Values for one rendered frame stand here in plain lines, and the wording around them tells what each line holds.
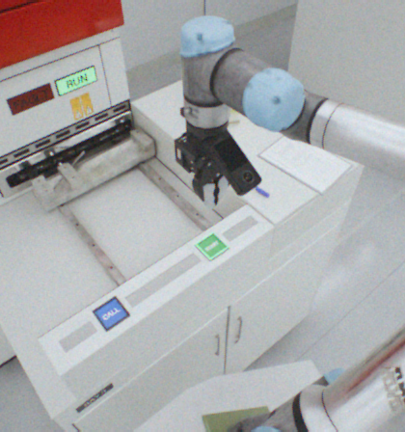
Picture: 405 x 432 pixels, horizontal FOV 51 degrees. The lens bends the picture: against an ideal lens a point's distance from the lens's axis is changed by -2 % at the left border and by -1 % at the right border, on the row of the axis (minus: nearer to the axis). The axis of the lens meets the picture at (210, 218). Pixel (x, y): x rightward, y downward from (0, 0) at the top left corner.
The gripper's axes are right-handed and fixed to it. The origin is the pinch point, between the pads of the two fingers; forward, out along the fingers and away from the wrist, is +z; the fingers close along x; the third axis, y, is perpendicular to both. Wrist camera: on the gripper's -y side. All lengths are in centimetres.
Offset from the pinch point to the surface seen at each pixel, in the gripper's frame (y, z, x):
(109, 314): 0.7, 14.3, 26.4
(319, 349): -16, 111, -46
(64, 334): 2.9, 14.7, 35.4
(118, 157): 48, 23, -3
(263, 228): -2.6, 14.6, -12.8
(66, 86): 58, 1, 3
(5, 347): 59, 94, 55
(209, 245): 1.2, 14.2, 0.2
